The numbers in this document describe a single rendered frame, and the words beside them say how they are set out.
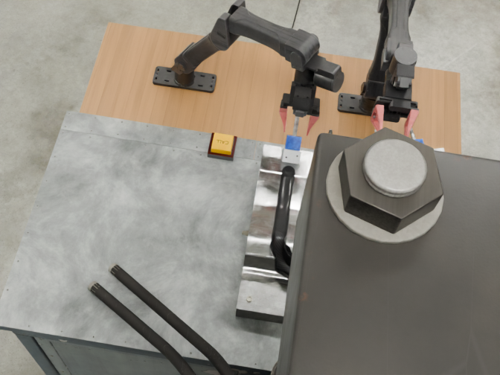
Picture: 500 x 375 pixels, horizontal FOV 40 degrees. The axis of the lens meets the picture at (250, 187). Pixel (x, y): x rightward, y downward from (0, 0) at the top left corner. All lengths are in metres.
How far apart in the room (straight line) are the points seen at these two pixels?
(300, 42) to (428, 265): 1.19
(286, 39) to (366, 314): 1.24
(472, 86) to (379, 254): 2.90
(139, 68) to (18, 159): 1.00
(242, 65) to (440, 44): 1.55
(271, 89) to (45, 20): 1.64
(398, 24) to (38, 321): 1.23
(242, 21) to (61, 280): 0.85
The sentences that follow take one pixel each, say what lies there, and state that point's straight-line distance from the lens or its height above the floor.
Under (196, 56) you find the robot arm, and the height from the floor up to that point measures 0.99.
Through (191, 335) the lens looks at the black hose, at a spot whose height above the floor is 0.90.
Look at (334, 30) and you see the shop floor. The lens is 3.56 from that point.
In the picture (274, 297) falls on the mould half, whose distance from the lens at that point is 1.85.
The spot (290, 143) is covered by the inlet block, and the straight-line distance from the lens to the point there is 1.98.
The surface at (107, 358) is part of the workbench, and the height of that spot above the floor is 0.54.
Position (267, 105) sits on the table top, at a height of 0.80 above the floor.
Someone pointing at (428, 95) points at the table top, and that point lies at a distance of 2.36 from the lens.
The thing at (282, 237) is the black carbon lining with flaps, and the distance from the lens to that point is 1.86.
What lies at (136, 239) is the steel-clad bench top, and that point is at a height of 0.80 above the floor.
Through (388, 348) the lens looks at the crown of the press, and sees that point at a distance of 0.62.
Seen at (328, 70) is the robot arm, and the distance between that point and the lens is 1.78.
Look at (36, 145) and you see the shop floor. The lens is 3.17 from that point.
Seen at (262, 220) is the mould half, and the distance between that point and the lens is 1.88.
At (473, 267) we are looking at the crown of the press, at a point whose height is 2.01.
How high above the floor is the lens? 2.58
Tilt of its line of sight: 60 degrees down
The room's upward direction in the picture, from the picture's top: 6 degrees clockwise
